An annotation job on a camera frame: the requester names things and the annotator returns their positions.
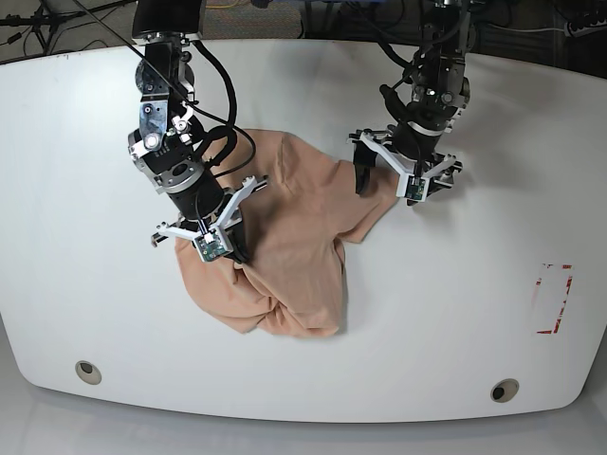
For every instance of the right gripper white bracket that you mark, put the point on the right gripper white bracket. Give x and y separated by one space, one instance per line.
228 224

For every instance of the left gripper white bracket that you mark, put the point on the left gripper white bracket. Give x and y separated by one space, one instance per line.
420 173

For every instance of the peach T-shirt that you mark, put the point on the peach T-shirt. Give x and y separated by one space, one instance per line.
295 229

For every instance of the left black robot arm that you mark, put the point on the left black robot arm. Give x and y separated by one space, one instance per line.
430 96

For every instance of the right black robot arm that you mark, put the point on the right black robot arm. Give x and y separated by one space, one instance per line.
172 148

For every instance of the red tape rectangle marking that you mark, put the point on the red tape rectangle marking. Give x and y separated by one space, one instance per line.
550 296

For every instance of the left table grommet hole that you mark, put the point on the left table grommet hole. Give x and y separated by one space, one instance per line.
88 373

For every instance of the table grommet hole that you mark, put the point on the table grommet hole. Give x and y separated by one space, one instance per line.
505 390
88 373

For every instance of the white power strip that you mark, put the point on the white power strip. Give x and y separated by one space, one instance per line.
586 24

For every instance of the right table grommet hole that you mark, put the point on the right table grommet hole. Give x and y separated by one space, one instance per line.
505 390

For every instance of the black tripod stand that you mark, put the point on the black tripod stand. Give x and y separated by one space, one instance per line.
43 23

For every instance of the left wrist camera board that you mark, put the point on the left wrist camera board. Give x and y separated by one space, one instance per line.
416 189

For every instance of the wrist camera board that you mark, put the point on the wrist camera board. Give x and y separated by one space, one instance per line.
209 247
416 189

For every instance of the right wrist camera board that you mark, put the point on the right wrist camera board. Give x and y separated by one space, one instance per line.
209 247

